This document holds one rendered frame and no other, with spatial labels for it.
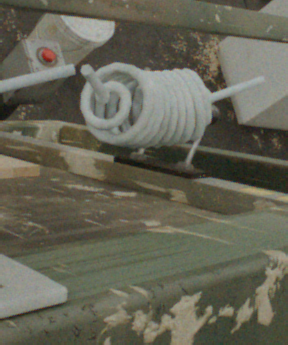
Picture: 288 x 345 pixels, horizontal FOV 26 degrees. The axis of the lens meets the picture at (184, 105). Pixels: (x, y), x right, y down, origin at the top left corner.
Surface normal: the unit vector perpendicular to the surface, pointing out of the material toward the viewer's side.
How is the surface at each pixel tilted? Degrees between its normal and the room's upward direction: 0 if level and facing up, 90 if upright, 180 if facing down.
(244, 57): 90
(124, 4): 33
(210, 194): 90
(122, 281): 57
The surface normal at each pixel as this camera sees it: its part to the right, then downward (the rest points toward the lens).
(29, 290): 0.06, -1.00
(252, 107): -0.74, -0.11
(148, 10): 0.70, 0.08
